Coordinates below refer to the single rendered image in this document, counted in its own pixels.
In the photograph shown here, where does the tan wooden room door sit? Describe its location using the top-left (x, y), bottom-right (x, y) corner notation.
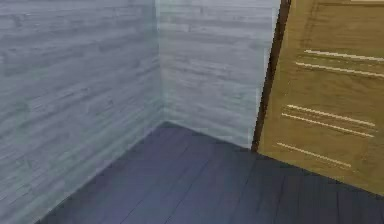
top-left (251, 0), bottom-right (384, 197)

